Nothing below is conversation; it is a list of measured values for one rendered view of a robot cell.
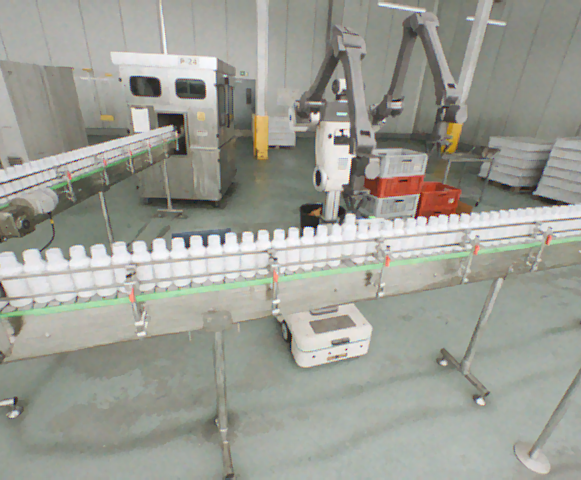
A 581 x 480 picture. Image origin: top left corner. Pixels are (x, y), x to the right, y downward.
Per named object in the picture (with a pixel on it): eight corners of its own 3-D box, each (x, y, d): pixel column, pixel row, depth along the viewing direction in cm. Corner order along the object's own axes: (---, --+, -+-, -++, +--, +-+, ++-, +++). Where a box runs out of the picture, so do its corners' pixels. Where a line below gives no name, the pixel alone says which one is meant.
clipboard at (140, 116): (134, 131, 427) (130, 106, 414) (151, 132, 428) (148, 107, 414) (133, 132, 423) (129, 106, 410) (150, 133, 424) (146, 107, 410)
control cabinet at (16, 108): (41, 174, 602) (8, 60, 521) (67, 175, 603) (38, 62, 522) (7, 184, 528) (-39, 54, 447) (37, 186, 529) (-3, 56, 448)
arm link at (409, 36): (420, 13, 144) (402, 10, 141) (439, 13, 134) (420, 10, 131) (393, 113, 170) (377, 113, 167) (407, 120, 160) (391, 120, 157)
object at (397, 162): (382, 178, 320) (386, 156, 311) (358, 169, 353) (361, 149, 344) (425, 174, 345) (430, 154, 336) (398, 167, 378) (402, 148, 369)
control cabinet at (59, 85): (71, 164, 684) (46, 65, 603) (93, 165, 685) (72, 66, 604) (44, 173, 610) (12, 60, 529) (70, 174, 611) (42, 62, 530)
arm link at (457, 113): (454, 91, 131) (437, 90, 128) (477, 91, 121) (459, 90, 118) (447, 121, 136) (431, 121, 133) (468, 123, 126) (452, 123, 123)
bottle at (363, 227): (366, 260, 131) (373, 223, 124) (361, 265, 126) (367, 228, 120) (353, 255, 134) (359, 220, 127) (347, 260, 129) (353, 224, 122)
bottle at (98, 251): (115, 284, 106) (105, 241, 99) (120, 293, 102) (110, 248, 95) (95, 290, 102) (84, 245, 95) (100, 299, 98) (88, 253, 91)
